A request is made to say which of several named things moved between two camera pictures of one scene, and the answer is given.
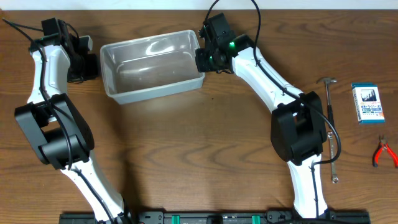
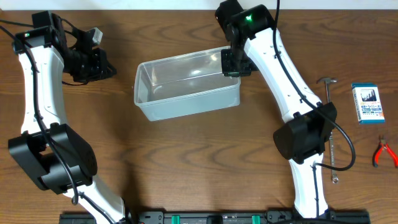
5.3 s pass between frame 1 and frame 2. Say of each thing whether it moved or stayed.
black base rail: stayed
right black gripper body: moved
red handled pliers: stayed
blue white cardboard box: stayed
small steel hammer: stayed
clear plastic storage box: moved
